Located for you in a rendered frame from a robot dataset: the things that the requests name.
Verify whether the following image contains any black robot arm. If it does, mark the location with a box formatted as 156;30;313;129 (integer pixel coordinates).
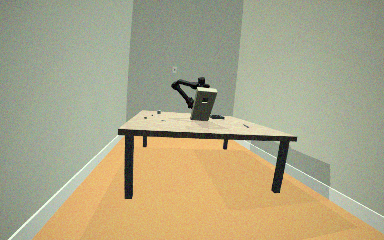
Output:
171;77;206;109

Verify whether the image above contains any pale cream service panel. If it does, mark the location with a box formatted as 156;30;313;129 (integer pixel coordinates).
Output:
190;87;218;122

